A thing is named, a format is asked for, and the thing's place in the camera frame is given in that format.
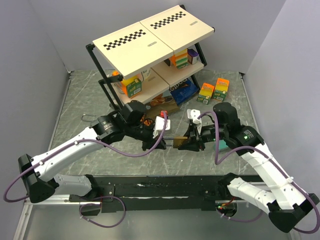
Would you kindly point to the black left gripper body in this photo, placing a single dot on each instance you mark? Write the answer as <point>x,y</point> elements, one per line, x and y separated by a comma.
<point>145,133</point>

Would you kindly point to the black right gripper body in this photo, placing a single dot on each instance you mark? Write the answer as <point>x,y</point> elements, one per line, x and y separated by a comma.
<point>208,134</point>

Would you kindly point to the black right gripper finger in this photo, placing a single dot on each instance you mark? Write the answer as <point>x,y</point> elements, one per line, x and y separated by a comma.
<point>192,132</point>
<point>189,145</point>

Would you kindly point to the large brass padlock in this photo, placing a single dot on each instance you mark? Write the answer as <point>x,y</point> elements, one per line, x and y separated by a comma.
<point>178,142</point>

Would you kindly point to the brass padlock with key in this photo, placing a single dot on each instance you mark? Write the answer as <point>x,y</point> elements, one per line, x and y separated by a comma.
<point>89,118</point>

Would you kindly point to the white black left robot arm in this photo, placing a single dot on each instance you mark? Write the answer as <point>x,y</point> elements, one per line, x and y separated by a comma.
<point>41,173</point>

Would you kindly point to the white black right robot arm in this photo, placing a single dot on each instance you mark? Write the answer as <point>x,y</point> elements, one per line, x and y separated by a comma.
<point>285,202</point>

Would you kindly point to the orange Kettle chips bag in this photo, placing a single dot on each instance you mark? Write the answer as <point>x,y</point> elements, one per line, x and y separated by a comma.
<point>147,122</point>

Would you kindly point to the teal rectangular box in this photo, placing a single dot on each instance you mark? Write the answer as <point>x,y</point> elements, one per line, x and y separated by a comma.
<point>220,146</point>

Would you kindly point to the brown chips bag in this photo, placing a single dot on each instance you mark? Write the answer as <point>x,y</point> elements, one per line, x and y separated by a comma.
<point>162,102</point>

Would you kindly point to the orange green box left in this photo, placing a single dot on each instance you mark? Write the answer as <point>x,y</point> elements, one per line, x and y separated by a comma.
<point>205,93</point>

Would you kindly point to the orange green box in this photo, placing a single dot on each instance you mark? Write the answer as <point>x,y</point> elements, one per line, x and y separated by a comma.
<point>205,93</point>
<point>221,89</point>

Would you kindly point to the blue snack bag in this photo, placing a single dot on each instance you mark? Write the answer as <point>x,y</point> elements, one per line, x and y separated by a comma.
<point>183,91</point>

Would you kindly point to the green yellow box on shelf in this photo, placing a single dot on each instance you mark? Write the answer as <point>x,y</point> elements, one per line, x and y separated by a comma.
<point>131,86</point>

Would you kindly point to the orange green box right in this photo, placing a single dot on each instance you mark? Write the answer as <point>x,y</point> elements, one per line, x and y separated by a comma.
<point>221,89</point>

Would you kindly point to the orange bottle on shelf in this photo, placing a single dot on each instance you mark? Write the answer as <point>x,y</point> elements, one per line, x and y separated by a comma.
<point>117,79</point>

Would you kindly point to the white carton on shelf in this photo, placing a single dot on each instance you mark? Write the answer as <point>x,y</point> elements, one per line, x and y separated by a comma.
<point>145,74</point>

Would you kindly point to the stacked sponges pack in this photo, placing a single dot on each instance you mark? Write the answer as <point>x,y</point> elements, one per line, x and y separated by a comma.
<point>180,60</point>

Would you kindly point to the purple white small box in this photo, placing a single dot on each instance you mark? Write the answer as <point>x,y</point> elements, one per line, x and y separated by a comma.
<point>193,56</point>

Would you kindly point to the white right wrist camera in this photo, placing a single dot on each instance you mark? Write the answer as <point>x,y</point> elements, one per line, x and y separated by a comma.
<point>194,116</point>

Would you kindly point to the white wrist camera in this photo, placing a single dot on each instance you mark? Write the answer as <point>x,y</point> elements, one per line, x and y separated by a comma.
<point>194,116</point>
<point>159,124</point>

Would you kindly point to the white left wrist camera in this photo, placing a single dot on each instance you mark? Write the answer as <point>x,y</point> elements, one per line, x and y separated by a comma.
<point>159,124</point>

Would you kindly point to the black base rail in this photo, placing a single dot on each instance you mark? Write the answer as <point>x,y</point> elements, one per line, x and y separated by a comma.
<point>163,192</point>

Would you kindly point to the black frame cream shelf rack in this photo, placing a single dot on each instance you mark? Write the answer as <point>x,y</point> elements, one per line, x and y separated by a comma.
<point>149,43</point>

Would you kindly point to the aluminium frame rail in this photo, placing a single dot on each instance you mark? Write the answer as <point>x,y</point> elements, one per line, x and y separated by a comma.
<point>53,200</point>

